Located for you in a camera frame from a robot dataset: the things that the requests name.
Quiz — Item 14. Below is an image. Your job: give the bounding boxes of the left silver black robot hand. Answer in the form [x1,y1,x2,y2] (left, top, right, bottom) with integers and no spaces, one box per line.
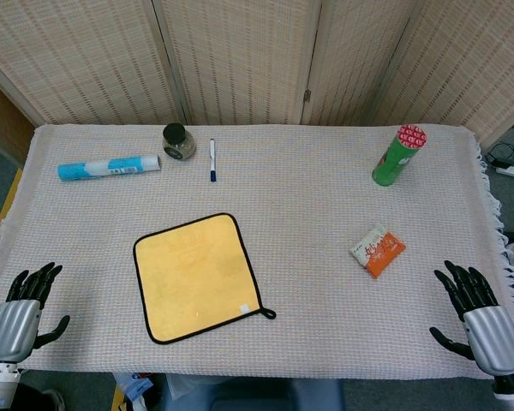
[0,261,71,366]

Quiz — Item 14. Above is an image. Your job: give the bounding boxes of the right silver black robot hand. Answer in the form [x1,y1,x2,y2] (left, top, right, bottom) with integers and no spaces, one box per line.
[429,259,514,378]

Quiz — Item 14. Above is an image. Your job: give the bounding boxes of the yellow cloth black trim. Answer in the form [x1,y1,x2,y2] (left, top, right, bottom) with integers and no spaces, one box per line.
[132,212,278,346]

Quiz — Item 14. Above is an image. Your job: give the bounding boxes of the blue white plastic bag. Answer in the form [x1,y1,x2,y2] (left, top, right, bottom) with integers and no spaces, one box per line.
[112,372,156,411]

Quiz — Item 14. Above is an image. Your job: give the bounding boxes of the orange white snack packet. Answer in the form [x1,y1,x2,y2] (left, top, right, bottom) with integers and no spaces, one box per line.
[350,223,407,280]

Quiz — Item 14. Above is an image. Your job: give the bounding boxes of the blue white plastic roll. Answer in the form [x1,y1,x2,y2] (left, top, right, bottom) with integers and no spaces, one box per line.
[57,154,162,182]

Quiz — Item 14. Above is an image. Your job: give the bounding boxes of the green chips can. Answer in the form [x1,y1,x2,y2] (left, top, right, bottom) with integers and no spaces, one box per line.
[371,123,428,188]

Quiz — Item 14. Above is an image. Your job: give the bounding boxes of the brown wooden board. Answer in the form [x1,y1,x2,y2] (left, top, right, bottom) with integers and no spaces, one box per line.
[0,72,36,166]

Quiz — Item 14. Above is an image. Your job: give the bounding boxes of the white woven tablecloth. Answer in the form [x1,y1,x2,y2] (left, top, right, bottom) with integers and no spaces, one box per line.
[0,123,514,382]

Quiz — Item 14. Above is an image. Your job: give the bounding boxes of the blue grey bin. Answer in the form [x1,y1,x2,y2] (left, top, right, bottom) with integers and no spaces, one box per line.
[165,374,344,411]

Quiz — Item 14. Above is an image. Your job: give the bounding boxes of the glass jar black lid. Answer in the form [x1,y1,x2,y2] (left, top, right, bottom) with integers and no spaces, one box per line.
[161,122,196,161]

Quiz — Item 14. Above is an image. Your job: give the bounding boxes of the beige woven folding screen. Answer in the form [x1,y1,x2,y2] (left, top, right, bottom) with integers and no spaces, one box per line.
[0,0,514,151]

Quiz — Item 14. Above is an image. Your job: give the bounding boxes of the black plug cable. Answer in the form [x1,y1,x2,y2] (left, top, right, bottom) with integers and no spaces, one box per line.
[484,141,514,170]

